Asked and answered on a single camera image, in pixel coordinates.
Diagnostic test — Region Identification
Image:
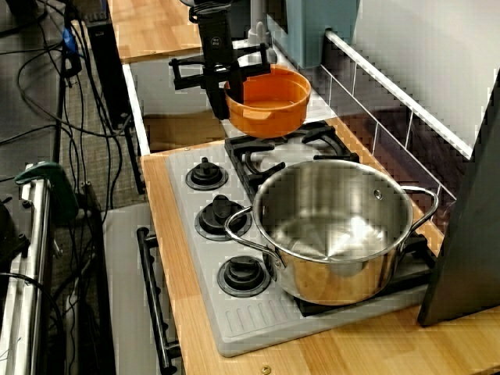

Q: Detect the grey toy faucet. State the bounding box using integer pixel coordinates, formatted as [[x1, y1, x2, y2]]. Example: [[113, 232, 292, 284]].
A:
[[234, 0, 274, 52]]

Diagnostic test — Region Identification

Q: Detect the orange plastic toy pot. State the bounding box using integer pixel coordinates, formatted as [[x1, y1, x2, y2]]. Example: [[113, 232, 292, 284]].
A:
[[224, 64, 313, 138]]

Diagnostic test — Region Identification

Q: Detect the green clamp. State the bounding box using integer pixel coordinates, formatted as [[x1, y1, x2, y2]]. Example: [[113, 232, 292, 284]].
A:
[[14, 160, 79, 226]]

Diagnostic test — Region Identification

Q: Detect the white toy sink basin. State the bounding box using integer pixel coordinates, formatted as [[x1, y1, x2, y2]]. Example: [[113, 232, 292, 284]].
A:
[[123, 41, 337, 157]]

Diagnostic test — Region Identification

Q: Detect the stainless steel pot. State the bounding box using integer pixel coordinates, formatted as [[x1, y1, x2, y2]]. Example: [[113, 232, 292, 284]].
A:
[[223, 159, 439, 306]]

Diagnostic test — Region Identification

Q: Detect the white oven door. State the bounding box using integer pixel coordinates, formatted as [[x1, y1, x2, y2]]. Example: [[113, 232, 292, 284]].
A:
[[102, 202, 180, 375]]

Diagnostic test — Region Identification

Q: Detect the grey toy stove panel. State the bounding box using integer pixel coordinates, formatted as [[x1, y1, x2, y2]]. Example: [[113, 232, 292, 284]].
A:
[[163, 146, 430, 359]]

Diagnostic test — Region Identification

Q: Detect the black metal frame post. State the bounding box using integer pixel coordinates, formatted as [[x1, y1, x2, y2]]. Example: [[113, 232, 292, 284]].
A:
[[77, 181, 118, 375]]

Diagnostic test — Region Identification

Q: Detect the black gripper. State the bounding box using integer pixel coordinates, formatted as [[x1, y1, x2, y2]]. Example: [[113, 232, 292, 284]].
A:
[[169, 10, 271, 120]]

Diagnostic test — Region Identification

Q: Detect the blue cable connector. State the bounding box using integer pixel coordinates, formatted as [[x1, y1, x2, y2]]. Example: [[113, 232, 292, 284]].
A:
[[62, 27, 80, 59]]

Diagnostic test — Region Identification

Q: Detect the black device box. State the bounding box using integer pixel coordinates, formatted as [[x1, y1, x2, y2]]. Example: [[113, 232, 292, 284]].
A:
[[0, 195, 31, 269]]

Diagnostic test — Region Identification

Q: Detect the black tower box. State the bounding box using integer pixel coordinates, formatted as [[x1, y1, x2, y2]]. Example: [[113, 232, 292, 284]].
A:
[[84, 19, 132, 130]]

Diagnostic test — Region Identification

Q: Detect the black oven door handle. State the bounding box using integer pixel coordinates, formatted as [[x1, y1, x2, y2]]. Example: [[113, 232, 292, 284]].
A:
[[135, 227, 181, 372]]

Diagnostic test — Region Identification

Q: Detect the teal blue cabinet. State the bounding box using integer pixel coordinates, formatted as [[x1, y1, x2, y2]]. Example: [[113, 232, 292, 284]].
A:
[[280, 0, 360, 70]]

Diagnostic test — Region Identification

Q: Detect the silver metal frame rail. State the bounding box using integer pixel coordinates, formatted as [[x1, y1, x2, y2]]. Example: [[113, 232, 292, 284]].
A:
[[0, 167, 54, 375]]

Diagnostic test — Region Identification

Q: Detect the black side panel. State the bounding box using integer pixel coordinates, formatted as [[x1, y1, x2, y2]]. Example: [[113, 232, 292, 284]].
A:
[[416, 68, 500, 327]]

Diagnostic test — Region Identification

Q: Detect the black burner grate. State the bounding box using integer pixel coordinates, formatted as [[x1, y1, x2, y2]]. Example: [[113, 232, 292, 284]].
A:
[[269, 230, 438, 318], [223, 120, 360, 192]]

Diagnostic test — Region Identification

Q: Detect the black stove knob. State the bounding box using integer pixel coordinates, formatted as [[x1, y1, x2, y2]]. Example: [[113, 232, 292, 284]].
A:
[[185, 156, 230, 191], [194, 194, 254, 242], [216, 255, 273, 298]]

